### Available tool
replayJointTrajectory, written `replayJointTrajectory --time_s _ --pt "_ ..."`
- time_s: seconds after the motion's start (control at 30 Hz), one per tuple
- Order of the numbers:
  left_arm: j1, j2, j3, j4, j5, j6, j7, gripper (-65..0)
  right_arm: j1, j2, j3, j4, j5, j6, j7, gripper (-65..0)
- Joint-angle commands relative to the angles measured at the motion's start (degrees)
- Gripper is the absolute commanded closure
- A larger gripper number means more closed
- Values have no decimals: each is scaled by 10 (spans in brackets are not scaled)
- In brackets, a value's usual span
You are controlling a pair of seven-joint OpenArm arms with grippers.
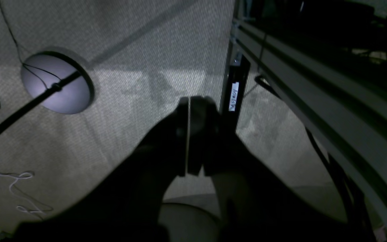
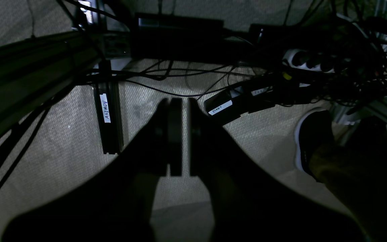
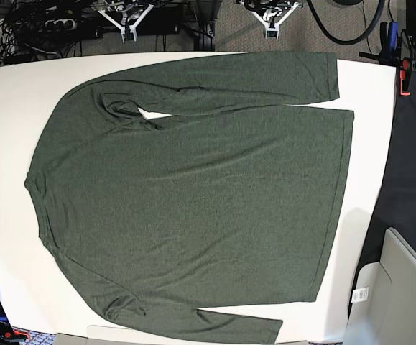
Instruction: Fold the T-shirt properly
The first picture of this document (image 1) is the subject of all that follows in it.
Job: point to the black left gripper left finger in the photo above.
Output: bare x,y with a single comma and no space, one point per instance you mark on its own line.
125,206

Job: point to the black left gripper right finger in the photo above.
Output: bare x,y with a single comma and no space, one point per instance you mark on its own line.
255,205

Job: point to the black lamp pole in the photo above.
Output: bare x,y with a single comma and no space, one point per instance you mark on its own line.
22,111

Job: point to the aluminium frame rail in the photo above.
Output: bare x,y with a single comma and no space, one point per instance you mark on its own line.
340,98

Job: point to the round lamp base plate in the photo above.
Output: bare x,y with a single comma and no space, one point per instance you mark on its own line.
46,69

